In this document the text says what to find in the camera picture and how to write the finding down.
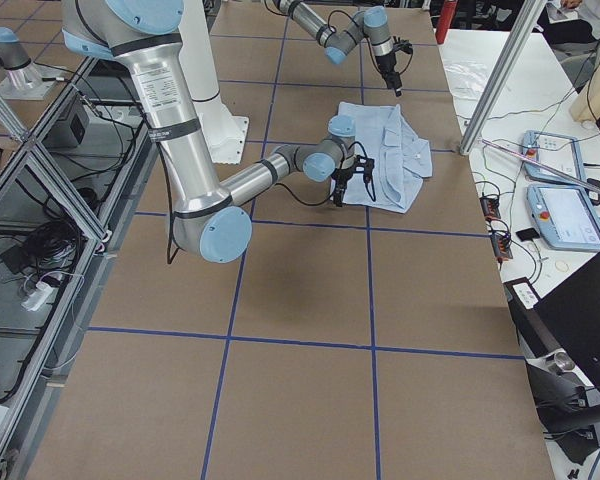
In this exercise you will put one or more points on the black laptop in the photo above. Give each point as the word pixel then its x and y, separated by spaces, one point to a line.
pixel 567 318

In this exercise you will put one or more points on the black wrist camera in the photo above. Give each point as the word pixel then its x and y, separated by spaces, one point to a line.
pixel 364 165
pixel 402 45

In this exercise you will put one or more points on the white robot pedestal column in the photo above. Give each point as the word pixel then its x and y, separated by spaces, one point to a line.
pixel 225 133

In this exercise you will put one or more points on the clear plastic bag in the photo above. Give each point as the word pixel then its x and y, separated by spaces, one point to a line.
pixel 467 79

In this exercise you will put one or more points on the light blue button shirt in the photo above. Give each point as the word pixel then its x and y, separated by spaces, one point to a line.
pixel 402 159

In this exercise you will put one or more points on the lower blue teach pendant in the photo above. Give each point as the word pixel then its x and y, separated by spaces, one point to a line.
pixel 564 217

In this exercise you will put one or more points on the upper blue teach pendant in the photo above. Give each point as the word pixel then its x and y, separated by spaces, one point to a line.
pixel 560 152

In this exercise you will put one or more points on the grey metal box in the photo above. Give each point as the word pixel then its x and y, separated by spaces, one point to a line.
pixel 70 128

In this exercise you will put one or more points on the seated person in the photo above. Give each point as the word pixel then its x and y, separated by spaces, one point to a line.
pixel 585 28

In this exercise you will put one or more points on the white power strip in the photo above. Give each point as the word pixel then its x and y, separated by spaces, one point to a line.
pixel 44 291

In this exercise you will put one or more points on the red bottle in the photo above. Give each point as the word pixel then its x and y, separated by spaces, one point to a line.
pixel 445 19

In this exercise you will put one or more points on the blue teach pendant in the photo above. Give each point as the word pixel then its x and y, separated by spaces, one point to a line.
pixel 560 152
pixel 564 217

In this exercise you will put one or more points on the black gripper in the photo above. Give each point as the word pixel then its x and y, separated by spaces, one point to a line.
pixel 342 180
pixel 387 63

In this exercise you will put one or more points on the grey aluminium frame post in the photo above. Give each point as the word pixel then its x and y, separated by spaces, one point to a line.
pixel 517 38

